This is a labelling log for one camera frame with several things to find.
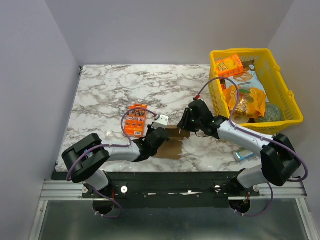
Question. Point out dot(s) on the small blue white packet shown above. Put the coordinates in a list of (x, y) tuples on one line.
[(242, 154)]

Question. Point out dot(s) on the orange product box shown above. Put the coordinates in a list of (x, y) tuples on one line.
[(135, 120)]

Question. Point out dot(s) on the orange candy bag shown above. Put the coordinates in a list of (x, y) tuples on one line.
[(252, 102)]

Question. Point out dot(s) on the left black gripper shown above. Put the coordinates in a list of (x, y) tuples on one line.
[(150, 129)]

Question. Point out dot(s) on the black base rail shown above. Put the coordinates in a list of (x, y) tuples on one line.
[(168, 190)]

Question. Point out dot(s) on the yellow plastic basket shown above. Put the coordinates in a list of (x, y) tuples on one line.
[(269, 74)]

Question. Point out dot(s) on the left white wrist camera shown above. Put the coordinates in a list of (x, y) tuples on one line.
[(160, 121)]

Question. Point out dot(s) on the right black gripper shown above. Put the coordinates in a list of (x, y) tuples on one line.
[(188, 120)]

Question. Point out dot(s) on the orange snack box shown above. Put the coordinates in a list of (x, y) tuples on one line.
[(229, 66)]

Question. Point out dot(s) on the green mesh sponge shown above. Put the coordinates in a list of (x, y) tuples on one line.
[(272, 113)]

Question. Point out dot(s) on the brown cardboard box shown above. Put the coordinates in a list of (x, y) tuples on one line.
[(172, 149)]

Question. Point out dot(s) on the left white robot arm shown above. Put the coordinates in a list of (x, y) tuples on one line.
[(85, 158)]

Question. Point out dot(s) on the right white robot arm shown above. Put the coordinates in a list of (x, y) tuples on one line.
[(279, 160)]

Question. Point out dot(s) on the blue flat packet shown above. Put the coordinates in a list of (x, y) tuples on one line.
[(88, 154)]

